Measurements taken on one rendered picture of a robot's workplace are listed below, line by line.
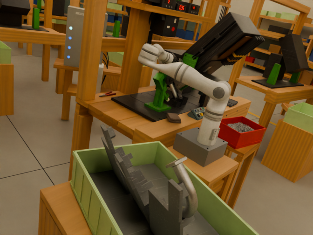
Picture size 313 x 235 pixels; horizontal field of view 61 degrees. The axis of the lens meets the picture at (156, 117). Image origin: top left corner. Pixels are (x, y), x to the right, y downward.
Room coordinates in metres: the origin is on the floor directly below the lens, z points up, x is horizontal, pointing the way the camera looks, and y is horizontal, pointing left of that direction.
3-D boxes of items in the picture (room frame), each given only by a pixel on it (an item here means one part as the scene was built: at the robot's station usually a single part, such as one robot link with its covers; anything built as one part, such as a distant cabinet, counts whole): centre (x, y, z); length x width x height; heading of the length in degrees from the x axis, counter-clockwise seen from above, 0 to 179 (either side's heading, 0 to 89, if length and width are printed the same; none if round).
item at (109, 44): (2.31, 0.16, 1.23); 1.30 x 0.05 x 0.09; 145
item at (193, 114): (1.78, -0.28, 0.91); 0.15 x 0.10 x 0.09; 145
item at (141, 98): (2.10, -0.15, 0.89); 1.10 x 0.42 x 0.02; 145
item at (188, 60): (2.01, -0.16, 1.17); 0.13 x 0.12 x 0.20; 145
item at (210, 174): (1.29, -0.28, 0.83); 0.32 x 0.32 x 0.04; 52
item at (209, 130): (1.30, -0.28, 1.03); 0.09 x 0.09 x 0.17; 55
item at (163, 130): (1.94, -0.38, 0.82); 1.50 x 0.14 x 0.15; 145
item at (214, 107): (1.30, -0.28, 1.19); 0.09 x 0.09 x 0.17; 71
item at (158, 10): (2.25, 0.07, 1.52); 0.90 x 0.25 x 0.04; 145
